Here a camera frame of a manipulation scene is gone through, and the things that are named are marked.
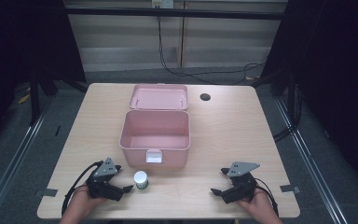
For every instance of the white jar with green label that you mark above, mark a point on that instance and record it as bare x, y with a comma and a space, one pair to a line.
140, 178

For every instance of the grey tape strip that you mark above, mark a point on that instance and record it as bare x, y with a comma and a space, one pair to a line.
48, 192
289, 188

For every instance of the small black floor strip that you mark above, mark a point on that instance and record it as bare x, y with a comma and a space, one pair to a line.
57, 130

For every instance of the black curtain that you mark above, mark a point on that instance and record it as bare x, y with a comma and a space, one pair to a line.
24, 40
338, 62

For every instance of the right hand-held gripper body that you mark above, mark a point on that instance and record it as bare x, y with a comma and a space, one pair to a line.
240, 189

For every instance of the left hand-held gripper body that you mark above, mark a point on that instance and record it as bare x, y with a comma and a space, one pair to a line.
101, 186

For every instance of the pink plastic storage box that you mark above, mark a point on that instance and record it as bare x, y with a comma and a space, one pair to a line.
155, 129

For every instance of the white wall power outlet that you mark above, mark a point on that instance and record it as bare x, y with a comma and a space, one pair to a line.
162, 3

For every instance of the person's left hand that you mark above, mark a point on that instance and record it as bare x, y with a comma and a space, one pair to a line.
82, 202

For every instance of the black horizontal metal bar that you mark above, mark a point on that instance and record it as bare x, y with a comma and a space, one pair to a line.
174, 13

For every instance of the yellow floor scrap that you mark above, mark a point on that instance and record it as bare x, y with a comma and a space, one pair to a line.
23, 99

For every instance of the metal floor rail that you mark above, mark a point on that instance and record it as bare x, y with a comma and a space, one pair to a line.
15, 155
310, 161

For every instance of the black metal stand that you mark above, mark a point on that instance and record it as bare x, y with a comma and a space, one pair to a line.
291, 99
34, 99

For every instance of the person's right hand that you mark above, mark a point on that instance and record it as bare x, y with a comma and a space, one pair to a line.
259, 205

